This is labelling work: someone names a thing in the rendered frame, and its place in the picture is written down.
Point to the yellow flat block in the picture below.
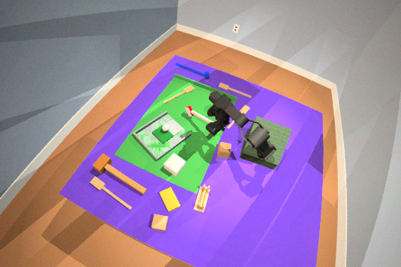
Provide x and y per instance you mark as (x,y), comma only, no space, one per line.
(169,199)

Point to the orange cube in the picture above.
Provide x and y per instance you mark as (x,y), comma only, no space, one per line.
(159,222)
(224,150)

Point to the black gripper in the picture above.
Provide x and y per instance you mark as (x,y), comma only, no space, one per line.
(216,126)

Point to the green rectangular mat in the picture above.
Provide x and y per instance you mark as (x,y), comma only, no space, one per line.
(197,150)

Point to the blue golf putter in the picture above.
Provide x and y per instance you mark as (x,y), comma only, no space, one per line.
(207,76)

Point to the orange mallet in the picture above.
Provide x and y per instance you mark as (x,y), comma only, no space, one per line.
(103,163)

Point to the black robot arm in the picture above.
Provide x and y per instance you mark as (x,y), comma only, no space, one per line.
(257,139)

